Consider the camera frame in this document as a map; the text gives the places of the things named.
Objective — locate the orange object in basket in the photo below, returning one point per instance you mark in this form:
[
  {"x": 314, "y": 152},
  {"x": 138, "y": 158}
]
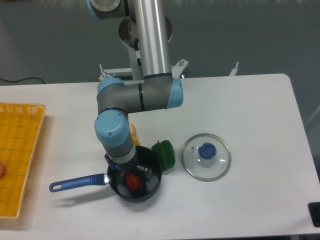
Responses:
[{"x": 2, "y": 169}]

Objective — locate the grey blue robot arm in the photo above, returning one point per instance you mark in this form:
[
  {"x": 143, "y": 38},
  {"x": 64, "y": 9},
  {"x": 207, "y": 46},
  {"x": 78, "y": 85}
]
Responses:
[{"x": 159, "y": 89}]

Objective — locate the black pot blue handle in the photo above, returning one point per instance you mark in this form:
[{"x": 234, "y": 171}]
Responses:
[{"x": 119, "y": 186}]

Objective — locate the green toy pepper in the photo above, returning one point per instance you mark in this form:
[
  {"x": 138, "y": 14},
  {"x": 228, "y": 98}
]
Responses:
[{"x": 165, "y": 152}]

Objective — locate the glass lid blue knob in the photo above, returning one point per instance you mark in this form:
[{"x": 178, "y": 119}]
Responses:
[{"x": 206, "y": 157}]

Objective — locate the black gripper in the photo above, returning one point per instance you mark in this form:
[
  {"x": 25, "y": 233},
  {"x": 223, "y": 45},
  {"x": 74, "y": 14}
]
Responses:
[{"x": 141, "y": 165}]

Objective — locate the red toy pepper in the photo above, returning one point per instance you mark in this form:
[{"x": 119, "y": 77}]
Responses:
[{"x": 133, "y": 183}]

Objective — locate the white table bracket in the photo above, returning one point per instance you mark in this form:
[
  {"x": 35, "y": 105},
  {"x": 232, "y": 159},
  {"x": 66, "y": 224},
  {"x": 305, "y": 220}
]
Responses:
[{"x": 234, "y": 70}]

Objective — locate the yellow toy corn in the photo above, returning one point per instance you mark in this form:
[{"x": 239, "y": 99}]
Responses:
[{"x": 135, "y": 140}]

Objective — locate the black device at table corner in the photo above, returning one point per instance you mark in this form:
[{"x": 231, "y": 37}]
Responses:
[{"x": 314, "y": 210}]

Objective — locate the beige toy bread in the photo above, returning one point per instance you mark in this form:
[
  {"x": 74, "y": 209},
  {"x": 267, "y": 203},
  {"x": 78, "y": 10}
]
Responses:
[{"x": 132, "y": 129}]

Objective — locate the yellow wicker basket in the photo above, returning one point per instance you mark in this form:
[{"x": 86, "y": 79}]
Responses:
[{"x": 20, "y": 127}]

